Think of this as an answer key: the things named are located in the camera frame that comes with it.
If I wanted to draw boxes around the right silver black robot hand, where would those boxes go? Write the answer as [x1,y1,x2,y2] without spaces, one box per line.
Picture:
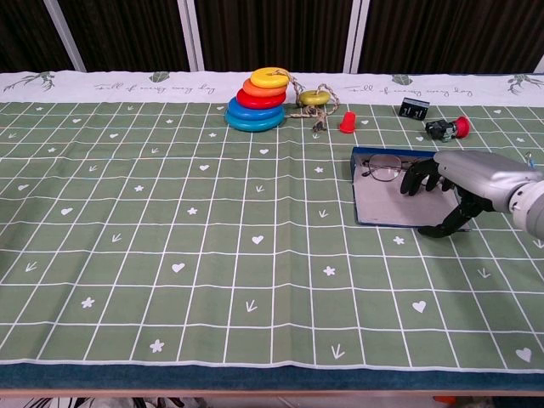
[399,149,543,239]

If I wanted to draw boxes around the thin black metal eyeglasses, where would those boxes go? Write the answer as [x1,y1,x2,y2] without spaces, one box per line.
[360,154,430,183]

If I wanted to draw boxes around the blue grey pouch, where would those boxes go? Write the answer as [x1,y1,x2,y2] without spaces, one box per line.
[350,146,473,229]

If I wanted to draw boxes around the red black small toy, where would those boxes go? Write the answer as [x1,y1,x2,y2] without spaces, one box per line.
[425,116,472,143]

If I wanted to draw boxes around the small black terminal block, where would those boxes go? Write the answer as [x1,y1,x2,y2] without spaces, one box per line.
[399,97,429,120]

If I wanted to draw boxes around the dark blue felt underlay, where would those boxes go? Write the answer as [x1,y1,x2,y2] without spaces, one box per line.
[0,359,544,392]

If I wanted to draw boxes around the green grid tablecloth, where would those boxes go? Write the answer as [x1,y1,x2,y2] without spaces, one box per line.
[0,70,544,369]

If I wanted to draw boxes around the braided beige rope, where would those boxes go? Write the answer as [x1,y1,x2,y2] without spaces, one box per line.
[282,70,343,133]

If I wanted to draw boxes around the olive wooden ring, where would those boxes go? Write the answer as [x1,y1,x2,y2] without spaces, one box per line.
[298,89,331,107]

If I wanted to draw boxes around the yellow wooden ring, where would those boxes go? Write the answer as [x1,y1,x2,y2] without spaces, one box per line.
[250,67,289,90]

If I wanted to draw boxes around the teal wooden ring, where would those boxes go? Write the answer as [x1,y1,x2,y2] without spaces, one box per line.
[224,109,286,133]

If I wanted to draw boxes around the red wooden ring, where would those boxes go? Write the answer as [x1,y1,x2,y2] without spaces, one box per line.
[235,88,287,110]

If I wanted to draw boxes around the orange wooden ring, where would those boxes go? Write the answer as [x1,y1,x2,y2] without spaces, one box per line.
[242,78,289,99]

